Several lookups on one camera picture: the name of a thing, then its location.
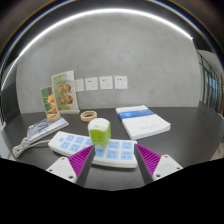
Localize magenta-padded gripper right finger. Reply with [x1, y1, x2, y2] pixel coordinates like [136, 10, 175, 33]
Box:
[134, 143, 184, 185]

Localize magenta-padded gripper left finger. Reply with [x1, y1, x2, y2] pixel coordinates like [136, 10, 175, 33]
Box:
[45, 144, 96, 188]

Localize green and white charger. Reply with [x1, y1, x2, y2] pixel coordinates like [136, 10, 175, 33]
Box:
[87, 117, 112, 148]

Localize white power strip blue sockets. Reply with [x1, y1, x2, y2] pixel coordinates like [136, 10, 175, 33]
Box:
[47, 130, 139, 169]

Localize plain white booklet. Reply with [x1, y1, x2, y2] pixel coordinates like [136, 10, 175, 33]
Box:
[121, 113, 172, 140]

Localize grey printed magazine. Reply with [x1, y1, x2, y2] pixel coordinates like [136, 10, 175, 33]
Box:
[26, 116, 70, 144]

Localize beige tape roll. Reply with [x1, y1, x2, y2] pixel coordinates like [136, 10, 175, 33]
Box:
[46, 111, 61, 122]
[80, 110, 98, 123]

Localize small orange sign card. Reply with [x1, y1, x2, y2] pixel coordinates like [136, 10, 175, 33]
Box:
[40, 85, 61, 116]

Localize tall green menu sign stand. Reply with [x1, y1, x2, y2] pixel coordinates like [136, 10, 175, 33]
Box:
[51, 69, 81, 115]

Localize ceiling light strip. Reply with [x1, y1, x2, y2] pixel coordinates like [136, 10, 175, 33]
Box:
[0, 8, 194, 91]

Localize white blank wall plate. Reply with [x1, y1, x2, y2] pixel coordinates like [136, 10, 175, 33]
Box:
[73, 78, 85, 93]

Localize white wall socket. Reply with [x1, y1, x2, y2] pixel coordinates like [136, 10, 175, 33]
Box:
[99, 75, 114, 90]
[84, 76, 99, 92]
[114, 75, 128, 90]

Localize glass partition with dark frame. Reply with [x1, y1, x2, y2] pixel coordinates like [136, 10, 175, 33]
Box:
[196, 49, 224, 114]

